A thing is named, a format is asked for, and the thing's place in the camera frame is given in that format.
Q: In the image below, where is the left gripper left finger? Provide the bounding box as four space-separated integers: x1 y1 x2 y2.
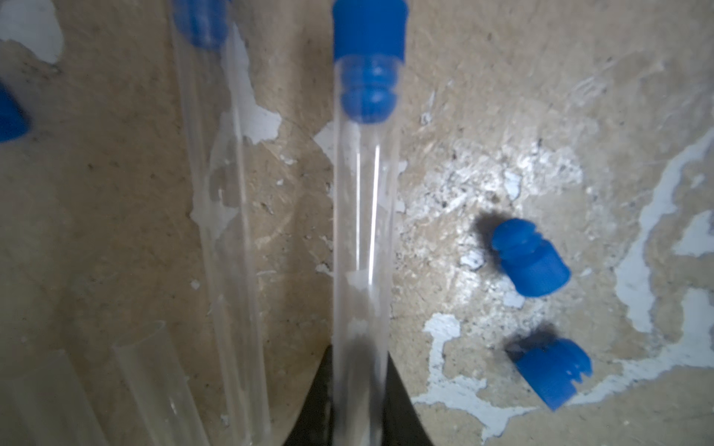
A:
284 345 334 446

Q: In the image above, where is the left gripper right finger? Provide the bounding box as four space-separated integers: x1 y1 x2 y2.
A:
383 355 433 446

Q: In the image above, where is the clear test tube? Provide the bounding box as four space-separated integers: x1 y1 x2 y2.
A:
169 2 273 445
7 349 108 445
332 67 400 445
113 321 209 445

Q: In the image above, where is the blue stopper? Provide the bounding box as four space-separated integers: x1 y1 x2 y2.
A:
491 219 572 298
0 84 31 143
515 338 593 411
332 0 409 125
171 0 231 50

